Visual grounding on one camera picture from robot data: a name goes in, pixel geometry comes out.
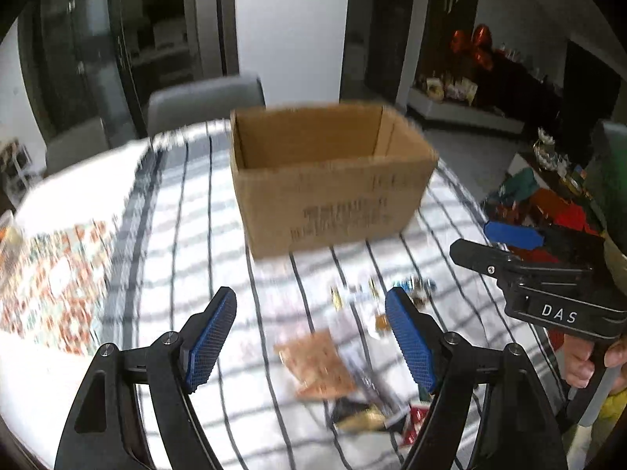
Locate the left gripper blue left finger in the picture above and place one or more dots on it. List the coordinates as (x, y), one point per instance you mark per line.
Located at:
(103, 429)

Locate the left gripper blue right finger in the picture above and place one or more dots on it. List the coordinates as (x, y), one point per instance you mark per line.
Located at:
(518, 430)

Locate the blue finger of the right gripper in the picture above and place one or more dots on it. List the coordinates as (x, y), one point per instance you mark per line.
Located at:
(501, 264)
(521, 237)

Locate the red white candy packet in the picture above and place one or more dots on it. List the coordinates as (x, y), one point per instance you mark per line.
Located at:
(415, 420)

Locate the clear snack stick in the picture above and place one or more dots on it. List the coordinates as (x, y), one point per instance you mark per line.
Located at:
(374, 389)

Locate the black gold snack bar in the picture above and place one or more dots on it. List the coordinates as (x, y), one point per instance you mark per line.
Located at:
(356, 417)

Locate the beige gold snack pouch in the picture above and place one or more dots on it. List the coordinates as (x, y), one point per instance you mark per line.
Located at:
(315, 363)

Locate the right hand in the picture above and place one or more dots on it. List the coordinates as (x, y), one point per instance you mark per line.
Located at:
(579, 369)

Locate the red wooden chair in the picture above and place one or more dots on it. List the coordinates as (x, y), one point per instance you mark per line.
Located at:
(568, 236)

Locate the green cloth on chair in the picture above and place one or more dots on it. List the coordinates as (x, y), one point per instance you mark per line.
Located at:
(515, 188)

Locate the blue foil candies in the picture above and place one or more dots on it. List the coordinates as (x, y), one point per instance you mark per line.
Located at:
(416, 287)

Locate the floral patterned table mat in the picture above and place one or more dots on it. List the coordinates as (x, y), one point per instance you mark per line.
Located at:
(54, 295)

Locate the white low tv bench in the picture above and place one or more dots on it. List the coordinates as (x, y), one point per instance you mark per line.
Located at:
(452, 113)

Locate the gold wrapped small candy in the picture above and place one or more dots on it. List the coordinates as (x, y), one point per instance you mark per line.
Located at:
(336, 296)

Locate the red heart balloons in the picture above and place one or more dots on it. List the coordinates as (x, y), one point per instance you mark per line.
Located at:
(479, 45)

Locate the brown cardboard box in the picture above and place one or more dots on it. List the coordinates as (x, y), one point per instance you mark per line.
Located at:
(318, 176)

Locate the black white checkered tablecloth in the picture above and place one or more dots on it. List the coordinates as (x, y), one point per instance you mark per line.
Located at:
(180, 238)

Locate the grey chair far left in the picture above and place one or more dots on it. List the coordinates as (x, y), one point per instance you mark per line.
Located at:
(80, 143)

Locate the grey chair near box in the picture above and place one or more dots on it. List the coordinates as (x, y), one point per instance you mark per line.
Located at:
(201, 101)

